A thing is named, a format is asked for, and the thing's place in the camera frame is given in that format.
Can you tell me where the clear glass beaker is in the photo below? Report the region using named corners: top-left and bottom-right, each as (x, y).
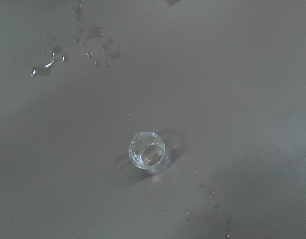
top-left (128, 132), bottom-right (171, 175)

